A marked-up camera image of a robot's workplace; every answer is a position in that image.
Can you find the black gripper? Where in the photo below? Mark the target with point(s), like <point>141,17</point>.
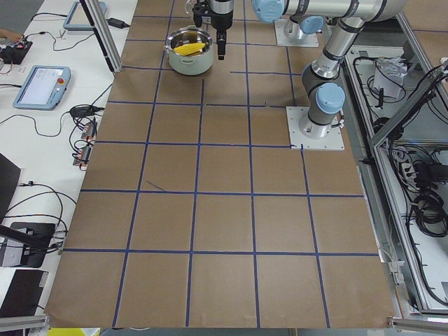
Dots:
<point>221,19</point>

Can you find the yellow corn cob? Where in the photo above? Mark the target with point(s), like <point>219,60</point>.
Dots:
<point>190,49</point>

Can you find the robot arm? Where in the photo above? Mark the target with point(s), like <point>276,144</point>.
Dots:
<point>326,97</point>

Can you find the pale green steel pot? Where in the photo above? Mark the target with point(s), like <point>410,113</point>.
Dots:
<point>190,65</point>

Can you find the black power adapter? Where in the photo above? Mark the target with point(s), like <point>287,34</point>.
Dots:
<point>117,23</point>

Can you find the far teach pendant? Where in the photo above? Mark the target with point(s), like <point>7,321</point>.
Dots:
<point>76,19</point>

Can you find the teach pendant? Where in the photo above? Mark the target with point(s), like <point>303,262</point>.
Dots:
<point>76,19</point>
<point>43,88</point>

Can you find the black computer mouse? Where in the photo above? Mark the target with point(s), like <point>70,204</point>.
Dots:
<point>81,111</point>

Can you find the near teach pendant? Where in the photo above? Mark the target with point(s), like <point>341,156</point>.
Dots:
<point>43,88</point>

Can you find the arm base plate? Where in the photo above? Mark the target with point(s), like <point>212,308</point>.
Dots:
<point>305,135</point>
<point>290,34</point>

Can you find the aluminium frame post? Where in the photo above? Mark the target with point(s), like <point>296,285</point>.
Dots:
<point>98,23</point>

